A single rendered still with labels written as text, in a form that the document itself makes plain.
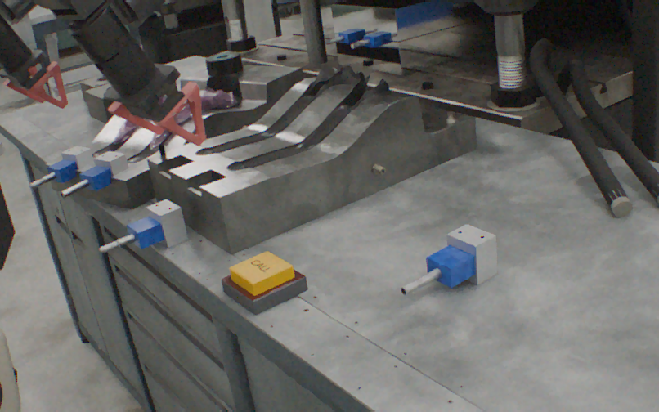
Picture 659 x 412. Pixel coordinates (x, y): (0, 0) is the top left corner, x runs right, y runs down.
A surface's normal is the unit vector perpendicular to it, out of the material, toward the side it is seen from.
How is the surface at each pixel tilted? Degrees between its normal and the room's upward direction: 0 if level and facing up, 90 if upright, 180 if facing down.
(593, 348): 0
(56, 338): 0
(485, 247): 90
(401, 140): 90
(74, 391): 0
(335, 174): 90
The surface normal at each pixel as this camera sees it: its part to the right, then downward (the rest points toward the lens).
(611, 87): 0.59, 0.26
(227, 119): 0.80, 0.15
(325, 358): -0.13, -0.91
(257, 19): 0.41, 0.33
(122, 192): -0.59, 0.40
